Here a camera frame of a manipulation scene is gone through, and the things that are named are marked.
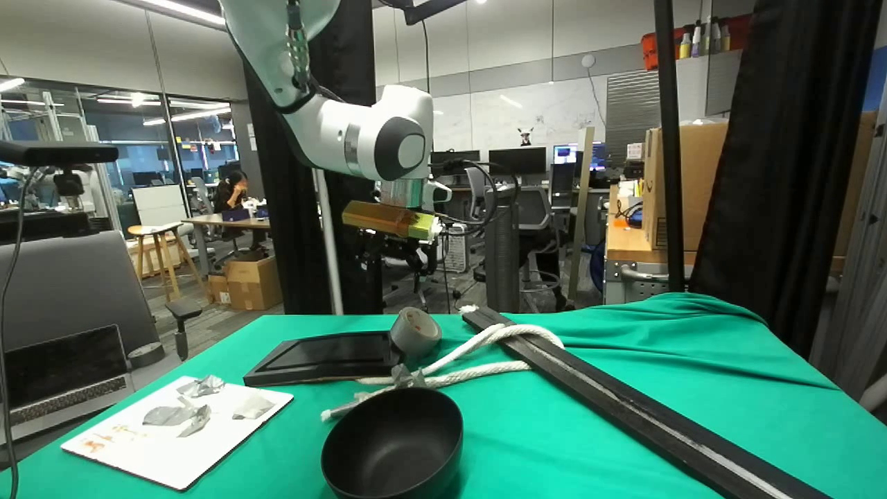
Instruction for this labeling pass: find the narrow black curtain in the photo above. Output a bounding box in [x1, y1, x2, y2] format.
[689, 0, 887, 360]

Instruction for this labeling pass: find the black computer monitor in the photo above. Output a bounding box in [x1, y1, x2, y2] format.
[484, 144, 549, 181]

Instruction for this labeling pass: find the seated person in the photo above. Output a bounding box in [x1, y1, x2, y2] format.
[210, 165, 254, 224]

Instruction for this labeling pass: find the green tablecloth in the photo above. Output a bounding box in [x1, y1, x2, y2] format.
[0, 291, 887, 499]

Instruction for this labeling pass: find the white knotted rope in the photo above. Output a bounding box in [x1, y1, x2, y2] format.
[318, 321, 565, 425]

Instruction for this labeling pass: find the black bowl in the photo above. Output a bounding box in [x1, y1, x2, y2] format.
[318, 386, 466, 499]

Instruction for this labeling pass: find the long black bar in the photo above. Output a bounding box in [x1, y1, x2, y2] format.
[461, 309, 828, 499]

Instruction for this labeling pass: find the black rectangular tray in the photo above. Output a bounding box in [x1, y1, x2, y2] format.
[240, 331, 407, 389]

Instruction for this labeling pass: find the shelf with bottles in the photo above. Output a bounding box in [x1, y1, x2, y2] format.
[641, 15, 756, 73]

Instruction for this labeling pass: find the black cylinder post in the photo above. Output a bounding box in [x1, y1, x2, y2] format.
[483, 177, 523, 314]

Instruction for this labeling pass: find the dark workbench cabinet wooden top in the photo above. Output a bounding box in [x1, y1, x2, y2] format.
[605, 213, 666, 271]

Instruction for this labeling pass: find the grey black masking tape roll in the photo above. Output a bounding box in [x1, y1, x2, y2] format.
[386, 305, 447, 364]

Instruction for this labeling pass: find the black camera bar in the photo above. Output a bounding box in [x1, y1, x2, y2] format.
[0, 138, 122, 172]

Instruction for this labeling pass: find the cardboard box on floor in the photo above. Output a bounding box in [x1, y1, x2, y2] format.
[206, 255, 285, 317]

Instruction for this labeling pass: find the black laptop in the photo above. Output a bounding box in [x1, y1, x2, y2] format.
[0, 321, 134, 440]

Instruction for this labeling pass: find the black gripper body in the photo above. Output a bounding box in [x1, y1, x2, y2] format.
[364, 234, 431, 280]

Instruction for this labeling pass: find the black vertical pole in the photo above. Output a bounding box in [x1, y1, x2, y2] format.
[652, 0, 689, 294]

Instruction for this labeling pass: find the wooden stool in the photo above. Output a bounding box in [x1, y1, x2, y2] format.
[124, 219, 201, 299]

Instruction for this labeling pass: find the white printed booklet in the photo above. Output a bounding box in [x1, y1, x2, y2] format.
[61, 371, 297, 495]

